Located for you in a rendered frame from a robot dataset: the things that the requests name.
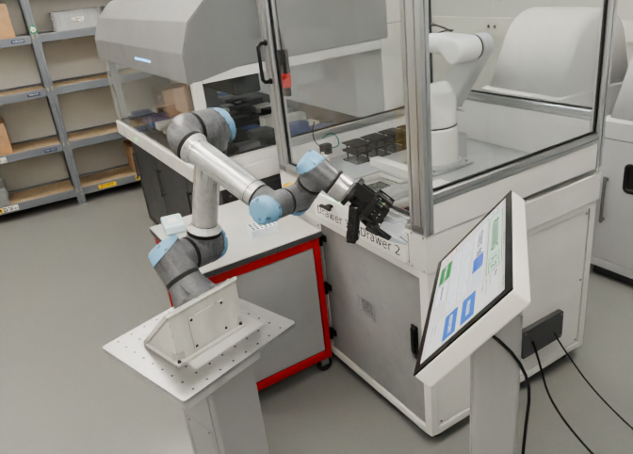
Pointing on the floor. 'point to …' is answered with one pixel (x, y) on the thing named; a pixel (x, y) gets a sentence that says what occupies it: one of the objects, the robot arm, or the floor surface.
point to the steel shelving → (28, 197)
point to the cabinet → (448, 399)
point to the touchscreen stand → (495, 392)
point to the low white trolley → (275, 286)
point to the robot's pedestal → (228, 408)
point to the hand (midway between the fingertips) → (401, 242)
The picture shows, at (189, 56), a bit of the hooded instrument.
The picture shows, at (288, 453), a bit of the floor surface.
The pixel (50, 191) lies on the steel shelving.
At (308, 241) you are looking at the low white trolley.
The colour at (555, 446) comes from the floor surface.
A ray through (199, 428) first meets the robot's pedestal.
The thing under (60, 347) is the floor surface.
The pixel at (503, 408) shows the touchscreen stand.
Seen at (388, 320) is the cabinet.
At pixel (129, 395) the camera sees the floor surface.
